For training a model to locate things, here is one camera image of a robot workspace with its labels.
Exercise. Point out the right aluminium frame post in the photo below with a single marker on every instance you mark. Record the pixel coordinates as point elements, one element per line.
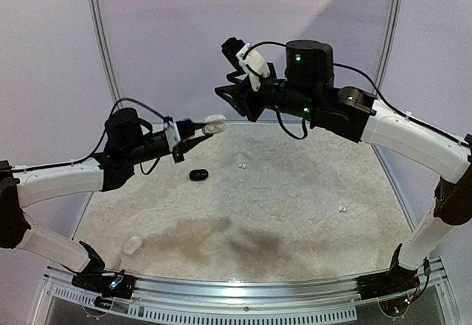
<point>388,40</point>

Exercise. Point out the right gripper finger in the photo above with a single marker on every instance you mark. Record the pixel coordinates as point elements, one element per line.
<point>231,94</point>
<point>236,77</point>

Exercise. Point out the left aluminium frame post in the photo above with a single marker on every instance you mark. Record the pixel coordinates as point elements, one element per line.
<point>103,49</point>

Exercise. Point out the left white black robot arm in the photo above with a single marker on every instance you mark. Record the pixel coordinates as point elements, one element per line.
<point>130,141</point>

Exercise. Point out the white slotted cable duct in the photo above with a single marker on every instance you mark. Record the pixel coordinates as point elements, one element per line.
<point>69,306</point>

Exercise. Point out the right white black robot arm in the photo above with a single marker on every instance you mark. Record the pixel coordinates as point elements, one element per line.
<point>307,91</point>

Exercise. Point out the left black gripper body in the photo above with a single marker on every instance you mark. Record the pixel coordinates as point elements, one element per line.
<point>178,149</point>

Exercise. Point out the small white case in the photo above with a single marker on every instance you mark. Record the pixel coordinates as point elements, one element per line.
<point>214,124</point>

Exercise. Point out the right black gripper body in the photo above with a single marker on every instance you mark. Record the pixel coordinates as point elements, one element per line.
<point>251,99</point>

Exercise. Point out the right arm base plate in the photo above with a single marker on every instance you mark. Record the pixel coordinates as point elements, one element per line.
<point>386,283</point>

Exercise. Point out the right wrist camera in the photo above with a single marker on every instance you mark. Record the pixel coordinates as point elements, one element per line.
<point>246,60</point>

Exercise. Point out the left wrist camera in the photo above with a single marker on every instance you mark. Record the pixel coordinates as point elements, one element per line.
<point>171,133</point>

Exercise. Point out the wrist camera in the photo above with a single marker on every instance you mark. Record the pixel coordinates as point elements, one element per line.
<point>171,133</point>
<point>246,60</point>

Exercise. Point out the aluminium front rail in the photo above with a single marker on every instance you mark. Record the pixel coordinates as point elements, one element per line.
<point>353,288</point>

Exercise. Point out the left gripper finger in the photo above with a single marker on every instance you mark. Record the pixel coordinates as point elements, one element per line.
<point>197,124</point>
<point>191,143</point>

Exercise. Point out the white oval closed case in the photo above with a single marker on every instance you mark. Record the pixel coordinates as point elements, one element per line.
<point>131,245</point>

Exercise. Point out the black oval charging case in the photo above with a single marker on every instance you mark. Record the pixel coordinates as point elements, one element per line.
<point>198,175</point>

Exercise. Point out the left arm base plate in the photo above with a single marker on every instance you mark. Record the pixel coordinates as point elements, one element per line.
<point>109,284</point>

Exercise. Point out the aluminium frame post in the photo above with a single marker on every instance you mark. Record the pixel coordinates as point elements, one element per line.
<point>103,49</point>
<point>388,40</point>

